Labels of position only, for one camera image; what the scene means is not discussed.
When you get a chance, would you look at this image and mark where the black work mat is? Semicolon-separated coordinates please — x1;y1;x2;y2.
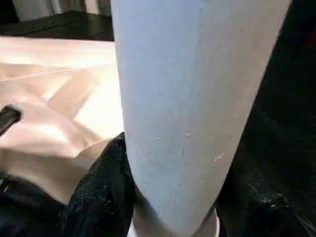
0;10;316;237

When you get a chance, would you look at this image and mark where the white plastic table leg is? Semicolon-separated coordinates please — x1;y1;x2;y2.
109;0;293;237

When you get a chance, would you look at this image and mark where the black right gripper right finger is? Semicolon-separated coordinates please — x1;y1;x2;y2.
214;163;316;237

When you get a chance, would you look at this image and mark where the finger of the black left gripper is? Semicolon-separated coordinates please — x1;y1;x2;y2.
0;105;23;135

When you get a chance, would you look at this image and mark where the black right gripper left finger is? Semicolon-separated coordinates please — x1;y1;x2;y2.
58;132;137;237

